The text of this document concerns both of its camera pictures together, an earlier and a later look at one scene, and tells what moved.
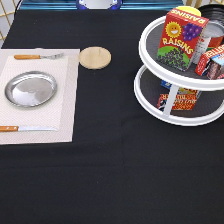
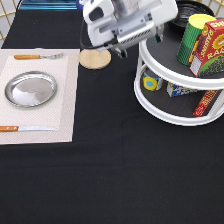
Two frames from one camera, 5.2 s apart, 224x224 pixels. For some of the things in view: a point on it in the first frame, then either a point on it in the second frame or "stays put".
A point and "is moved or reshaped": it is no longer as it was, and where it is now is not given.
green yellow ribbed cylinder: (190, 9) → (192, 31)
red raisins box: (180, 37) → (206, 57)
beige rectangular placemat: (59, 112) stays put
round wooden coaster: (94, 57) stays put
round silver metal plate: (30, 89) stays put
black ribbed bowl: (213, 12) → (186, 9)
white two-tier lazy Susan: (170, 95) is moved or reshaped
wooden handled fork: (29, 56) stays put
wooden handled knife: (25, 129) stays put
